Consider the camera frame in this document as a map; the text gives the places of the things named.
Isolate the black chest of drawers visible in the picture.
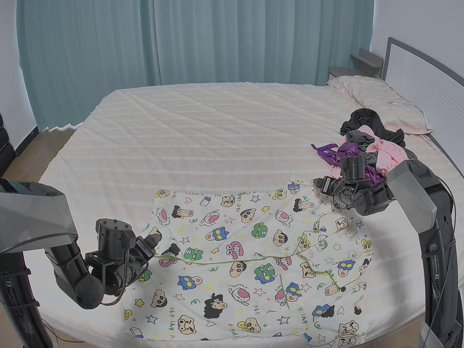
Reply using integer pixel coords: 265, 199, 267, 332
0, 113, 16, 173

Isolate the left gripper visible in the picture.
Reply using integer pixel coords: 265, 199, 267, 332
112, 230, 163, 287

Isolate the grey bedside table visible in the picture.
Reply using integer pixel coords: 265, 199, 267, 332
328, 47, 384, 84

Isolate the blue-green curtain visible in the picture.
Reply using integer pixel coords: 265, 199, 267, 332
16, 0, 376, 131

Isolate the cream pillow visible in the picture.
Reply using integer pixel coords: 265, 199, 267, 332
327, 75, 434, 135

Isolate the pile of clothes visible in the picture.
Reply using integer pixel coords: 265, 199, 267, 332
311, 108, 408, 184

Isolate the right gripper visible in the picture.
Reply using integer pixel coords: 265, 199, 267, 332
312, 177, 359, 212

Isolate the white printed pyjama top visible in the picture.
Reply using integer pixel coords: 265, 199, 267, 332
123, 179, 375, 347

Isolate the bed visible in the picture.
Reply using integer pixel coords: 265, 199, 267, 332
22, 36, 464, 348

